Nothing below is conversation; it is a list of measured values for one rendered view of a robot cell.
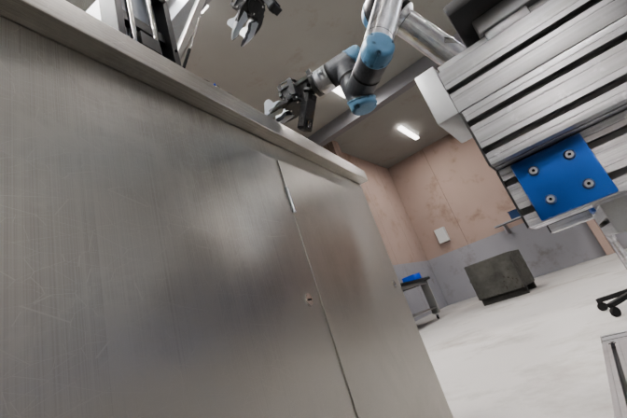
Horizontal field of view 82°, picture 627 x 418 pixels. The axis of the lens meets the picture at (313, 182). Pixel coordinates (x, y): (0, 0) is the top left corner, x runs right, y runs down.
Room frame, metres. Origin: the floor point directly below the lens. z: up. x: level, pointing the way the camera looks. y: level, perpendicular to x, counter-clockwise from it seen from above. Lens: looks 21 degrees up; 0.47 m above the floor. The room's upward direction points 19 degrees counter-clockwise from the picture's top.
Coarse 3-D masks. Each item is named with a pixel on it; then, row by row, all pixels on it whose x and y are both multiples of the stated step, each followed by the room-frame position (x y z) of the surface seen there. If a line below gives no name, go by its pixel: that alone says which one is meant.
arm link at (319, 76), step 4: (320, 68) 0.86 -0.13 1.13; (316, 72) 0.86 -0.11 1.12; (320, 72) 0.85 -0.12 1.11; (324, 72) 0.85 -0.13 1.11; (312, 76) 0.88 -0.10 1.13; (316, 76) 0.86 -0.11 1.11; (320, 76) 0.86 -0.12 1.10; (324, 76) 0.86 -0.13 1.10; (316, 80) 0.87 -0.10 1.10; (320, 80) 0.86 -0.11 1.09; (324, 80) 0.86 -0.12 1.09; (328, 80) 0.86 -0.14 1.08; (316, 84) 0.87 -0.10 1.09; (320, 84) 0.87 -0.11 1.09; (324, 84) 0.87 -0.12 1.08; (328, 84) 0.87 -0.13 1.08; (332, 84) 0.88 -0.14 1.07; (320, 88) 0.88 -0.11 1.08; (324, 88) 0.88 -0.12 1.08; (328, 88) 0.89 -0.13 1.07; (332, 88) 0.89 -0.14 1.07; (324, 92) 0.90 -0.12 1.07
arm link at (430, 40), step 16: (368, 0) 0.90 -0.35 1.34; (368, 16) 0.93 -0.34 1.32; (400, 16) 0.90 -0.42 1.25; (416, 16) 0.91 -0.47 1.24; (400, 32) 0.95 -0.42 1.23; (416, 32) 0.93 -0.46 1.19; (432, 32) 0.93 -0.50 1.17; (416, 48) 0.98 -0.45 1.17; (432, 48) 0.95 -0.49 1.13; (448, 48) 0.94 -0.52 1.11; (464, 48) 0.95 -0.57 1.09
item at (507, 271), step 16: (496, 256) 6.16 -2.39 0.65; (512, 256) 6.26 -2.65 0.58; (480, 272) 6.36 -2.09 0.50; (496, 272) 6.23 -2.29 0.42; (512, 272) 6.11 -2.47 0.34; (528, 272) 6.67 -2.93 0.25; (480, 288) 6.43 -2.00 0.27; (496, 288) 6.29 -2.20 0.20; (512, 288) 6.17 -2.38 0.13; (528, 288) 6.76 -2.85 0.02
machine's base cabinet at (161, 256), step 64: (0, 64) 0.25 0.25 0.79; (64, 64) 0.31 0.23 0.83; (0, 128) 0.25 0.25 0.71; (64, 128) 0.30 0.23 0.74; (128, 128) 0.37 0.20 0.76; (192, 128) 0.48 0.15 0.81; (0, 192) 0.25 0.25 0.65; (64, 192) 0.30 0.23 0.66; (128, 192) 0.36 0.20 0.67; (192, 192) 0.45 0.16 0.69; (256, 192) 0.59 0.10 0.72; (320, 192) 0.84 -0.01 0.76; (0, 256) 0.25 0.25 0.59; (64, 256) 0.30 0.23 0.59; (128, 256) 0.35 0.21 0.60; (192, 256) 0.43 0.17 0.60; (256, 256) 0.55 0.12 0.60; (320, 256) 0.74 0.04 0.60; (384, 256) 1.12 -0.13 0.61; (0, 320) 0.25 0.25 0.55; (64, 320) 0.29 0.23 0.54; (128, 320) 0.35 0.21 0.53; (192, 320) 0.41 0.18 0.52; (256, 320) 0.51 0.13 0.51; (320, 320) 0.67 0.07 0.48; (384, 320) 0.94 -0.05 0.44; (0, 384) 0.25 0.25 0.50; (64, 384) 0.29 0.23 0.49; (128, 384) 0.34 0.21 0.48; (192, 384) 0.40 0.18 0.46; (256, 384) 0.49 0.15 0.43; (320, 384) 0.62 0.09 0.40; (384, 384) 0.83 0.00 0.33
